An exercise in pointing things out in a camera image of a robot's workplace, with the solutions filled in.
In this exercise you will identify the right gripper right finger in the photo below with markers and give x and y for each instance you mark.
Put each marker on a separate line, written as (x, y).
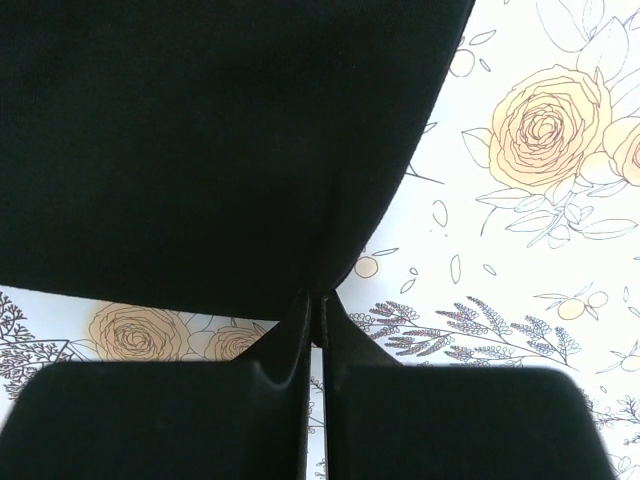
(385, 420)

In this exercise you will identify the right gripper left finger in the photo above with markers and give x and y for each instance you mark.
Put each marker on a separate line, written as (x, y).
(240, 419)

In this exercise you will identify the black t shirt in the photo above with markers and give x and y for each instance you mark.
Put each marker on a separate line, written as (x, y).
(208, 156)

